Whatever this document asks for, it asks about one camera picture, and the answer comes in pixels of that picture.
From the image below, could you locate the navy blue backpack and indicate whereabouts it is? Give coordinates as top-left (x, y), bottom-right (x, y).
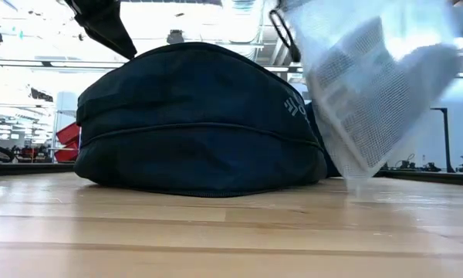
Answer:
top-left (73, 41), bottom-right (343, 198)

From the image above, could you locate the clear mesh zip pouch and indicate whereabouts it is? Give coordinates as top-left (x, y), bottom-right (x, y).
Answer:
top-left (281, 0), bottom-right (463, 191)

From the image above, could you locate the red plastic bin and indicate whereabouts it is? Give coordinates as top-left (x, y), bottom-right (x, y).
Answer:
top-left (56, 122), bottom-right (82, 146)
top-left (53, 141), bottom-right (80, 163)

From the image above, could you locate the black aluminium table frame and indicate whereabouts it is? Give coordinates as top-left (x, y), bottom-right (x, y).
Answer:
top-left (0, 161), bottom-right (463, 187)

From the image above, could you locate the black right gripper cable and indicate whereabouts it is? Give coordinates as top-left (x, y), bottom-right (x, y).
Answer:
top-left (269, 0), bottom-right (302, 63)

